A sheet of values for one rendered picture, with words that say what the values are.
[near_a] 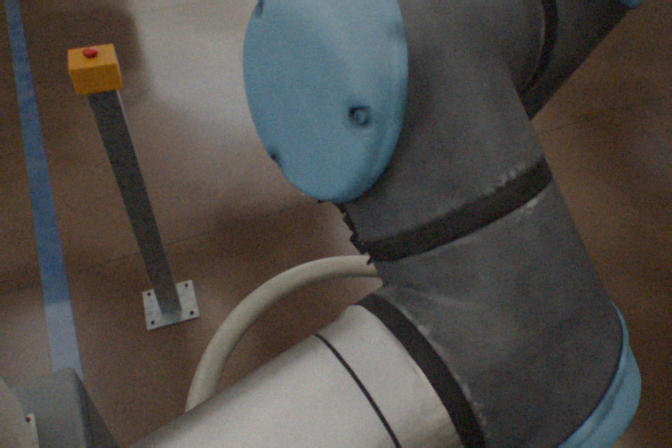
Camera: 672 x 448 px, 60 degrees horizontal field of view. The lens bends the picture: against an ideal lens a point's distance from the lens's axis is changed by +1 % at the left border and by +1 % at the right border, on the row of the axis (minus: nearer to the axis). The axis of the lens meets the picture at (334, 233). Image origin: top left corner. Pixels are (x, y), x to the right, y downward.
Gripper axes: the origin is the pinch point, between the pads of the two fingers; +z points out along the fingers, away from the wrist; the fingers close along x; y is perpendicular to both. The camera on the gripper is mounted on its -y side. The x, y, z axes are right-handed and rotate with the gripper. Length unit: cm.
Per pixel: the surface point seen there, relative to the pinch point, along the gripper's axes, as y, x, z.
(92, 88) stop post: -18, -95, 82
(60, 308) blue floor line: 6, -86, 190
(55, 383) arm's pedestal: 27, -26, 74
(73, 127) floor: -53, -196, 233
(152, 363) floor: -7, -43, 171
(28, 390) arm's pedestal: 31, -28, 75
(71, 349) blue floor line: 12, -66, 182
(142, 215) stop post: -23, -77, 128
